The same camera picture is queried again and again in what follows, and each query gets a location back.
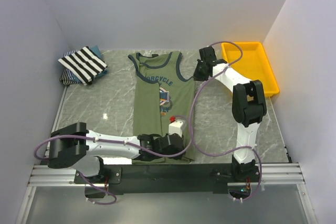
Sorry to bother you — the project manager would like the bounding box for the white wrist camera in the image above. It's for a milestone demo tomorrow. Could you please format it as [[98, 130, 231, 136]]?
[[168, 116, 186, 137], [199, 46, 217, 66]]

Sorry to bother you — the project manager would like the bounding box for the black white striped tank top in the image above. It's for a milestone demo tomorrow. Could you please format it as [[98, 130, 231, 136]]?
[[58, 46, 108, 85]]

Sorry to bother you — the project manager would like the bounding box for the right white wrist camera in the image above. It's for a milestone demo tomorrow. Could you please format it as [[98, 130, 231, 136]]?
[[199, 46, 217, 66]]

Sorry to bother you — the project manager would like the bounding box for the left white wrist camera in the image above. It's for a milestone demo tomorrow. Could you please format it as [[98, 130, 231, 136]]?
[[168, 116, 186, 137]]

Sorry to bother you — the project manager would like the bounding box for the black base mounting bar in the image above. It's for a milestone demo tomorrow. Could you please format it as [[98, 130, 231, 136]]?
[[73, 163, 237, 196]]

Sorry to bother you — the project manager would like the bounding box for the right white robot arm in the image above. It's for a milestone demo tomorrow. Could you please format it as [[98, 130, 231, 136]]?
[[193, 59, 267, 182]]

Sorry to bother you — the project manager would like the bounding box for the yellow plastic tray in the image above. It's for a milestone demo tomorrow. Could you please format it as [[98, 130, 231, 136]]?
[[232, 41, 280, 97]]

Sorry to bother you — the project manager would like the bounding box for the green motorcycle tank top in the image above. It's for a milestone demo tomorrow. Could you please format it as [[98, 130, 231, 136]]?
[[128, 52, 196, 166]]

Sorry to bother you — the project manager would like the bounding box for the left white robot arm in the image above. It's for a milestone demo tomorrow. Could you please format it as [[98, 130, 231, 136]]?
[[48, 119, 186, 183]]

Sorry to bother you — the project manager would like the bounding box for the thin striped navy tank top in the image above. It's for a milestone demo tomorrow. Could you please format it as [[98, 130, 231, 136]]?
[[59, 68, 82, 86]]

